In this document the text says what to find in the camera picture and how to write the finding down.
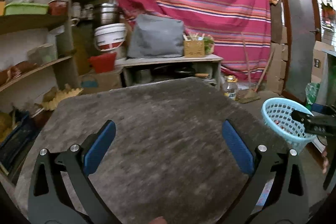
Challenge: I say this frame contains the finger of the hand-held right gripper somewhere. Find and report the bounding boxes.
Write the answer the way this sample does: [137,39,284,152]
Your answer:
[311,104,336,117]
[291,109,336,136]

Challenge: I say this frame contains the glass jar with yellow lid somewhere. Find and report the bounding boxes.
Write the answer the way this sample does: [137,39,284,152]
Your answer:
[223,75,239,101]

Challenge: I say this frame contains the red snack packet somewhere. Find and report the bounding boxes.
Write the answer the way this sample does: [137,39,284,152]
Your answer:
[274,120,292,132]

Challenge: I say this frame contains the red plastic basin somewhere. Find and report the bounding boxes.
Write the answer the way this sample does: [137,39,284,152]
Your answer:
[88,52,117,74]

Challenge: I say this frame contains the straw broom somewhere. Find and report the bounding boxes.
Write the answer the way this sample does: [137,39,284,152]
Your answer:
[238,32,261,104]

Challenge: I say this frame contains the grey door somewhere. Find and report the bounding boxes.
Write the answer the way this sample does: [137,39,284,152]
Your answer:
[278,0,323,106]

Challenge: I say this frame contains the green leafy vegetables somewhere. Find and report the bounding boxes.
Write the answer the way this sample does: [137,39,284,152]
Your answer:
[204,36,215,55]

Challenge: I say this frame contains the yellow egg tray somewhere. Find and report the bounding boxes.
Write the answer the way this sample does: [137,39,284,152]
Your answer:
[42,84,84,111]

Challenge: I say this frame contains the green plastic container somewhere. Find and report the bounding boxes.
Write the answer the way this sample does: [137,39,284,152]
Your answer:
[4,3,49,16]

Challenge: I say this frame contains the white plastic bucket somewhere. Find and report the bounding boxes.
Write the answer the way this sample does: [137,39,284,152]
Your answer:
[94,23,127,53]

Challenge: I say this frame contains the tall wooden shelf unit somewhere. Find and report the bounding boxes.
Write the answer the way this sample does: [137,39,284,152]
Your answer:
[0,0,117,119]

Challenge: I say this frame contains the black frying pan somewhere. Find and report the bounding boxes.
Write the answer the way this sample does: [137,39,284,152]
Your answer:
[174,67,196,77]

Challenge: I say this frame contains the wooden handled tool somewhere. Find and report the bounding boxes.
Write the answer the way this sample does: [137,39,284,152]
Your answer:
[255,48,275,90]

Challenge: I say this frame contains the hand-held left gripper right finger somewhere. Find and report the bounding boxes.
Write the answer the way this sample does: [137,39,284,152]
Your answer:
[222,119,317,224]

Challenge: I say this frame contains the light blue plastic basket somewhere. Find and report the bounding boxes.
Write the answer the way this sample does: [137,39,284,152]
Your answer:
[262,98,319,154]

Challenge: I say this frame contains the dark blue plastic crate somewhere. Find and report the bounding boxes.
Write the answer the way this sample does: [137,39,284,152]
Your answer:
[0,111,37,174]

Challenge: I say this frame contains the cardboard box with dark label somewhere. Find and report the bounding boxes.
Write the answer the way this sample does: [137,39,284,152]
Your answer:
[311,41,336,84]

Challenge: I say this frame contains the stacked cardboard sheets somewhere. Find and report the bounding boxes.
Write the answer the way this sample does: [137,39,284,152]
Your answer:
[261,0,289,93]

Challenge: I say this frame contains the low wooden shelf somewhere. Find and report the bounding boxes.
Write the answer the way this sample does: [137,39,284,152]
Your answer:
[122,54,224,90]

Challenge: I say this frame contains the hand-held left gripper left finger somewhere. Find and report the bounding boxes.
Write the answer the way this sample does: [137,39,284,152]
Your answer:
[28,120,124,224]

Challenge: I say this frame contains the woven yellow basket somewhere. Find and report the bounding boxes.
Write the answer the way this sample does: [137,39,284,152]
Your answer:
[183,32,206,58]

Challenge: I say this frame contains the metal pot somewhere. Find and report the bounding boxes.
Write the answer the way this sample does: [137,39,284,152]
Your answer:
[93,3,119,25]

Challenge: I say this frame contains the green plastic bag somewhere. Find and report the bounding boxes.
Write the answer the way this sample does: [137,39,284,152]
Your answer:
[305,82,321,109]

